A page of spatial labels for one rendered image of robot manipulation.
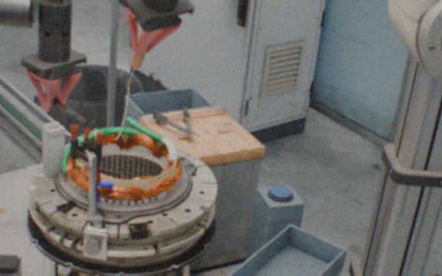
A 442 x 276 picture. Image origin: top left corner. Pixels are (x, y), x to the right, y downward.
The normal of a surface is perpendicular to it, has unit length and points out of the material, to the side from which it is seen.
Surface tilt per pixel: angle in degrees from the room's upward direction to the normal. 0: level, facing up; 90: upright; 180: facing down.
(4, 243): 0
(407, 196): 90
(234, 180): 90
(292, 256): 0
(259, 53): 90
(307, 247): 90
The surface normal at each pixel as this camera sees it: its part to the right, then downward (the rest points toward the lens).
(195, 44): -0.77, 0.22
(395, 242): 0.04, 0.45
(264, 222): -0.94, 0.06
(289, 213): 0.33, 0.46
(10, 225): 0.11, -0.89
